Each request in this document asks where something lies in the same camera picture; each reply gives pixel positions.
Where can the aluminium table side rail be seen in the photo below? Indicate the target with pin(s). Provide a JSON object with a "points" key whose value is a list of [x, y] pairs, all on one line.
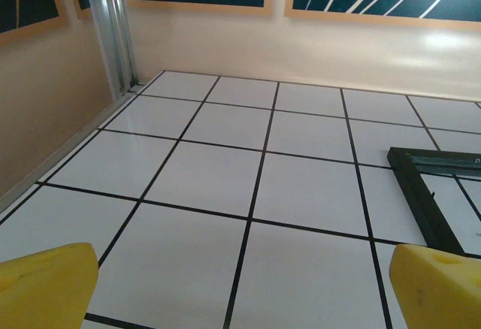
{"points": [[75, 139]]}

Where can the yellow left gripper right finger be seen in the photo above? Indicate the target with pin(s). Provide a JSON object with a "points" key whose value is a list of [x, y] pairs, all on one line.
{"points": [[436, 291]]}

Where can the aluminium corner post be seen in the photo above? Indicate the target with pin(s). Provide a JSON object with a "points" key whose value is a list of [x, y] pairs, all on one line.
{"points": [[112, 25]]}

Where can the black picture frame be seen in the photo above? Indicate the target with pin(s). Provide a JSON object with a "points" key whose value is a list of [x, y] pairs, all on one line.
{"points": [[419, 194]]}

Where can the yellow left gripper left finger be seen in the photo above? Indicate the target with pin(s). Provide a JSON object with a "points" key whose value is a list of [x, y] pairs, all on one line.
{"points": [[45, 287]]}

